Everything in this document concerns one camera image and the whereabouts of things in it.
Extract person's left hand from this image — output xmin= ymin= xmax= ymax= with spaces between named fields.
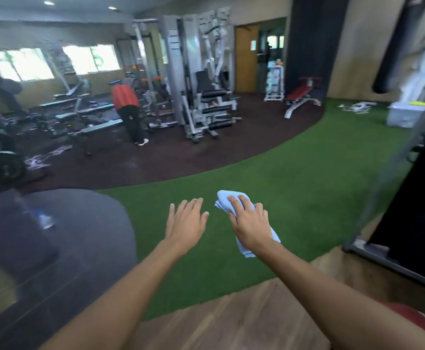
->
xmin=165 ymin=198 xmax=210 ymax=249

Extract person's right hand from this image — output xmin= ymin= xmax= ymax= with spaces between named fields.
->
xmin=228 ymin=195 xmax=276 ymax=252

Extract light blue cleaning cloth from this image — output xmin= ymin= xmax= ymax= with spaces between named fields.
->
xmin=214 ymin=190 xmax=282 ymax=259

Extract person's right forearm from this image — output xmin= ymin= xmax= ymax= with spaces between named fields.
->
xmin=244 ymin=240 xmax=425 ymax=350

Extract person's left forearm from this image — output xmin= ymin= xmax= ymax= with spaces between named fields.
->
xmin=38 ymin=238 xmax=195 ymax=350

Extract black rounded floor mat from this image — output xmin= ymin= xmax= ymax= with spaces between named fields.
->
xmin=0 ymin=189 xmax=139 ymax=332

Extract black flat weight bench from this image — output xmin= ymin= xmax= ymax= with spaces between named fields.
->
xmin=68 ymin=119 xmax=124 ymax=156

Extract red padded weight bench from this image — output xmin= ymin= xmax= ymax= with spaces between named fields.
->
xmin=283 ymin=77 xmax=325 ymax=119

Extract white storage rack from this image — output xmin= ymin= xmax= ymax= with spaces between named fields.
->
xmin=263 ymin=59 xmax=286 ymax=103

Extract grey multi-station gym machine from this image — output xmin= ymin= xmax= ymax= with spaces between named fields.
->
xmin=159 ymin=6 xmax=243 ymax=144

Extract black framed gym machine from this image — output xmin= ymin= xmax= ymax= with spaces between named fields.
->
xmin=342 ymin=116 xmax=425 ymax=290

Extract brown wooden door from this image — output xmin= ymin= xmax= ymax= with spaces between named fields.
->
xmin=234 ymin=25 xmax=261 ymax=94

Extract black adjustable weight bench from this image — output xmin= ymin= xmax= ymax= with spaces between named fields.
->
xmin=38 ymin=79 xmax=116 ymax=124

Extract grey power rack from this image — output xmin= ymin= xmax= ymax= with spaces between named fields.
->
xmin=115 ymin=19 xmax=166 ymax=122

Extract bright window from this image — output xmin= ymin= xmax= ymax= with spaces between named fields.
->
xmin=0 ymin=47 xmax=55 ymax=88
xmin=62 ymin=44 xmax=121 ymax=75

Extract white box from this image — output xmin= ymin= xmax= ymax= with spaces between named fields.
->
xmin=386 ymin=101 xmax=425 ymax=129

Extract red shorts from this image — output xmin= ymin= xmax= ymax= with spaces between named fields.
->
xmin=378 ymin=302 xmax=425 ymax=340

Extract black padded pillar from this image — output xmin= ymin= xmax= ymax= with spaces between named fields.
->
xmin=285 ymin=0 xmax=351 ymax=99

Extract black weight plates barbell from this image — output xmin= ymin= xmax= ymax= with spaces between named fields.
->
xmin=0 ymin=116 xmax=28 ymax=184

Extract black plate-loaded gym machine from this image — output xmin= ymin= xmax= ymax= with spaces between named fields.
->
xmin=0 ymin=36 xmax=29 ymax=119

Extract black hanging punching bag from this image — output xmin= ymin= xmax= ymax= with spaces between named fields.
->
xmin=372 ymin=0 xmax=425 ymax=95

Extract white skipping ropes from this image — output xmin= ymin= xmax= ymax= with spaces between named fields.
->
xmin=24 ymin=145 xmax=74 ymax=169

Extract white ropes bundle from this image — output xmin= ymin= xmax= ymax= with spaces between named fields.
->
xmin=338 ymin=101 xmax=378 ymax=116

